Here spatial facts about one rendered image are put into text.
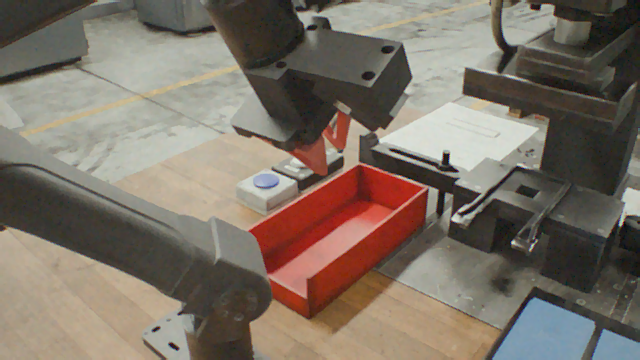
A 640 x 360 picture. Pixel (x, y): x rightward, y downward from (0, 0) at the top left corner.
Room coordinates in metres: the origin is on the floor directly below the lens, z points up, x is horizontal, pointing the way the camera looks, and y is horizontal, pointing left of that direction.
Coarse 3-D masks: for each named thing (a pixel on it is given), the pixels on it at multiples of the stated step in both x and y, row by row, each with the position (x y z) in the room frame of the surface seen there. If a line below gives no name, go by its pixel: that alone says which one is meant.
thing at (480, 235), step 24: (456, 192) 0.60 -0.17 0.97; (504, 216) 0.55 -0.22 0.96; (456, 240) 0.59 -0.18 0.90; (480, 240) 0.57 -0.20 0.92; (552, 240) 0.51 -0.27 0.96; (576, 240) 0.49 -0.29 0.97; (552, 264) 0.51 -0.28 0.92; (576, 264) 0.49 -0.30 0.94; (600, 264) 0.49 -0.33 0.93; (576, 288) 0.48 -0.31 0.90
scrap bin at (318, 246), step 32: (320, 192) 0.63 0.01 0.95; (352, 192) 0.69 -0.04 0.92; (384, 192) 0.67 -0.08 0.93; (416, 192) 0.64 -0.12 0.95; (256, 224) 0.54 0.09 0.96; (288, 224) 0.58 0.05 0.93; (320, 224) 0.63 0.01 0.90; (352, 224) 0.63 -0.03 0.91; (384, 224) 0.55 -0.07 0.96; (416, 224) 0.61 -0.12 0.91; (288, 256) 0.55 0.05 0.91; (320, 256) 0.55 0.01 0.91; (352, 256) 0.50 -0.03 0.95; (384, 256) 0.55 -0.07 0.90; (288, 288) 0.46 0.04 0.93; (320, 288) 0.45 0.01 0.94
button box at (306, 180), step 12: (336, 120) 0.99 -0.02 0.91; (336, 156) 0.79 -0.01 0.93; (276, 168) 0.75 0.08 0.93; (288, 168) 0.74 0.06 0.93; (300, 168) 0.74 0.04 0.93; (336, 168) 0.77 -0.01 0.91; (300, 180) 0.71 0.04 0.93; (312, 180) 0.73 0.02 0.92; (324, 180) 0.75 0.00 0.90; (300, 192) 0.71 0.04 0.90
